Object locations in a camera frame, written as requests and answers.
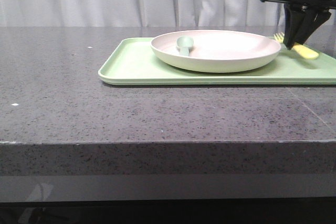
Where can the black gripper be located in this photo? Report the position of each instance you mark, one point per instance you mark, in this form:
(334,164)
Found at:
(299,24)

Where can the yellow plastic fork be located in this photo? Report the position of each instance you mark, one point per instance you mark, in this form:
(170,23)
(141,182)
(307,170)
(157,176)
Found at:
(302,50)

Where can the white round plate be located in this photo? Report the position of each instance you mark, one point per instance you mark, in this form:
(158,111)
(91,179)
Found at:
(217,51)

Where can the pale green plastic spoon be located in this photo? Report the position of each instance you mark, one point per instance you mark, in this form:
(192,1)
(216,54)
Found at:
(184,45)

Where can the light green serving tray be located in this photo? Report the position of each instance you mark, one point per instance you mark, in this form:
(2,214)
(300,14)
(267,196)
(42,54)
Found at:
(133,63)

